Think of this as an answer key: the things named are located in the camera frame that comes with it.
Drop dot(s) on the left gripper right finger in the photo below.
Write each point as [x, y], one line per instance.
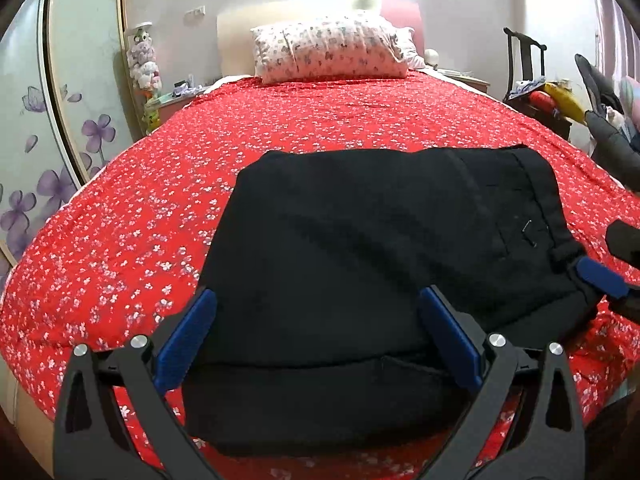
[524, 421]

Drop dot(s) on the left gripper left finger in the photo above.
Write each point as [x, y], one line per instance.
[91, 440]

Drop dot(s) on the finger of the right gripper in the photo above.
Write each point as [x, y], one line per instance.
[623, 241]
[623, 298]

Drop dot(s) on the black pants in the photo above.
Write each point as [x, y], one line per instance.
[317, 264]

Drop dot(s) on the pink blanket pile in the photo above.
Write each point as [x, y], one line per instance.
[630, 99]

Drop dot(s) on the yellow and red items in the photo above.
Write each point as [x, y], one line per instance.
[557, 100]

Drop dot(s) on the red floral bedspread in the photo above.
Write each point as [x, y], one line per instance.
[127, 248]

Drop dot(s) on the black wooden chair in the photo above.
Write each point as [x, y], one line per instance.
[533, 75]

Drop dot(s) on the right bedside table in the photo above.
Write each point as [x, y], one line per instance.
[462, 78]

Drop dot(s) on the bedside table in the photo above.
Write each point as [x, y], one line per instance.
[462, 78]
[180, 96]

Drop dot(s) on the white round lamp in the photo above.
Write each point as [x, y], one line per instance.
[431, 57]

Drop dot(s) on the plain pink pillow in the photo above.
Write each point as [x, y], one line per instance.
[408, 49]

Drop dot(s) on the wardrobe with purple flowers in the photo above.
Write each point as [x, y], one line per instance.
[66, 110]

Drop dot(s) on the left bedside table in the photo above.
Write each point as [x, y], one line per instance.
[180, 96]

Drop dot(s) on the floral pink pillow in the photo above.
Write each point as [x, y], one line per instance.
[353, 45]

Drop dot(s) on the stuffed toy stack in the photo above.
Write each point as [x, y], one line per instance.
[144, 72]

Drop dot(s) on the beige headboard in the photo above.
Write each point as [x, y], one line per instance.
[235, 41]

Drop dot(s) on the wall socket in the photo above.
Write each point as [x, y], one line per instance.
[197, 12]

